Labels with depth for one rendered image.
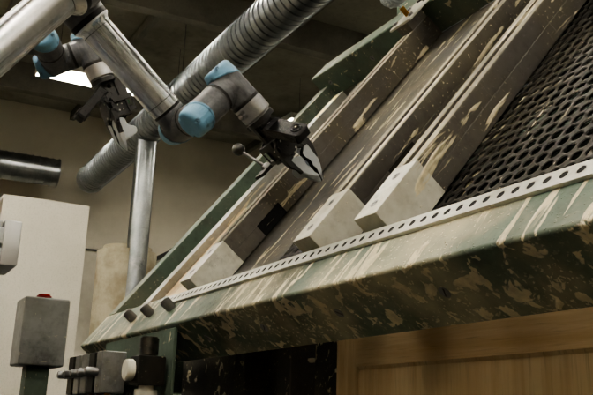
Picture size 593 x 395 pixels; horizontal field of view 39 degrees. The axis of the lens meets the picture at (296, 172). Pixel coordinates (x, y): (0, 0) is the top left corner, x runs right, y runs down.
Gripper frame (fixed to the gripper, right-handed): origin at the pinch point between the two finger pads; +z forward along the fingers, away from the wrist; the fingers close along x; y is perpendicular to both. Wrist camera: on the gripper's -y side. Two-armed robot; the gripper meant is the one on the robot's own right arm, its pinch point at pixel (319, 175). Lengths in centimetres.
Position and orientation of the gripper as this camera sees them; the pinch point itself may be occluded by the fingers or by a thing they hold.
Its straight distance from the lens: 201.7
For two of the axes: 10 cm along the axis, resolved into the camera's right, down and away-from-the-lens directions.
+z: 6.7, 7.3, 1.7
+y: -4.7, 2.4, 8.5
